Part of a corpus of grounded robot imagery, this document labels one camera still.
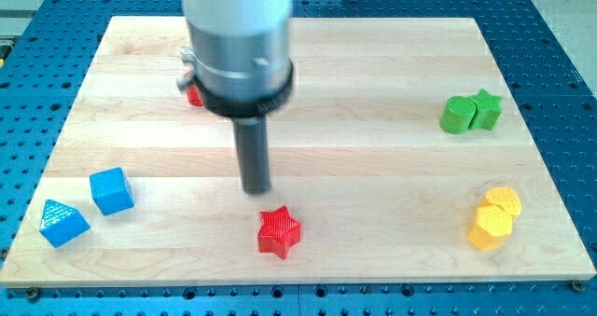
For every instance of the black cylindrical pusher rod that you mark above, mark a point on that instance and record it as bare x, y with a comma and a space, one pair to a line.
250, 135

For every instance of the red circle block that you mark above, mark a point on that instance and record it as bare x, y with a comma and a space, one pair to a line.
193, 96

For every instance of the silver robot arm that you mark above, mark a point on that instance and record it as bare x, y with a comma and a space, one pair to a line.
241, 66

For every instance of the red star block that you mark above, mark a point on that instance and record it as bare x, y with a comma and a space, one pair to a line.
278, 232

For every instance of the green circle block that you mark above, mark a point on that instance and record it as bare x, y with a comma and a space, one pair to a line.
457, 114

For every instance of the green star block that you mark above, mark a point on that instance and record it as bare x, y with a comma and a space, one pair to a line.
488, 110

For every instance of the yellow circle block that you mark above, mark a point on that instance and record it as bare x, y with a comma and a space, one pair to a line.
505, 198

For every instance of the blue cube block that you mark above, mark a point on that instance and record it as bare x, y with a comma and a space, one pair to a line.
111, 191

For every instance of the wooden board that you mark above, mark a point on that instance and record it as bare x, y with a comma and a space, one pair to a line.
382, 193

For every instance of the blue triangle block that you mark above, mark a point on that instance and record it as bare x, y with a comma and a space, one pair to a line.
61, 223

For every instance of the yellow hexagon block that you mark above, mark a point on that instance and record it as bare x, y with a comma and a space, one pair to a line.
490, 228

